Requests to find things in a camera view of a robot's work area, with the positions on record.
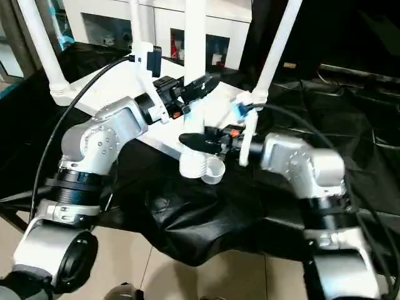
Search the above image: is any white cabinet with glass doors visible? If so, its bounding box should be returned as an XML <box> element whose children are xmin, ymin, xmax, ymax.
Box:
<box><xmin>62</xmin><ymin>0</ymin><xmax>253</xmax><ymax>68</ymax></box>

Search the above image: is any black metal workbench leg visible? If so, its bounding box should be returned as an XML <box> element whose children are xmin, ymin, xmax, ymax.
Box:
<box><xmin>0</xmin><ymin>199</ymin><xmax>32</xmax><ymax>232</ymax></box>

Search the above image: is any black plastic mat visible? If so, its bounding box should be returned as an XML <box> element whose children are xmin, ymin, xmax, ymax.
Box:
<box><xmin>0</xmin><ymin>40</ymin><xmax>400</xmax><ymax>268</ymax></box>

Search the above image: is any teal plastic stool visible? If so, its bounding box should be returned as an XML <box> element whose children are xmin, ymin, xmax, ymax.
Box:
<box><xmin>57</xmin><ymin>31</ymin><xmax>76</xmax><ymax>51</ymax></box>

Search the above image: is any white plastic table top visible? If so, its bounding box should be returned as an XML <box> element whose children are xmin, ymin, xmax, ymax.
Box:
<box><xmin>49</xmin><ymin>51</ymin><xmax>269</xmax><ymax>185</ymax></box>

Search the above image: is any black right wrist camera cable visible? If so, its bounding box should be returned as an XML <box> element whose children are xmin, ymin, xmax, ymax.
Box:
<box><xmin>249</xmin><ymin>102</ymin><xmax>394</xmax><ymax>300</ymax></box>

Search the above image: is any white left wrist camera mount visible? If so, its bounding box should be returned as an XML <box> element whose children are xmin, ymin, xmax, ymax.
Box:
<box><xmin>128</xmin><ymin>41</ymin><xmax>171</xmax><ymax>124</ymax></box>

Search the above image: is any blue floor mat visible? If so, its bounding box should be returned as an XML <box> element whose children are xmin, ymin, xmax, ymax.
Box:
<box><xmin>0</xmin><ymin>79</ymin><xmax>24</xmax><ymax>99</ymax></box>

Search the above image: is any grey curtain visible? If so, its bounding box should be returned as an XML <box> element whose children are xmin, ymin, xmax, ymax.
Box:
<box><xmin>0</xmin><ymin>0</ymin><xmax>41</xmax><ymax>79</ymax></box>

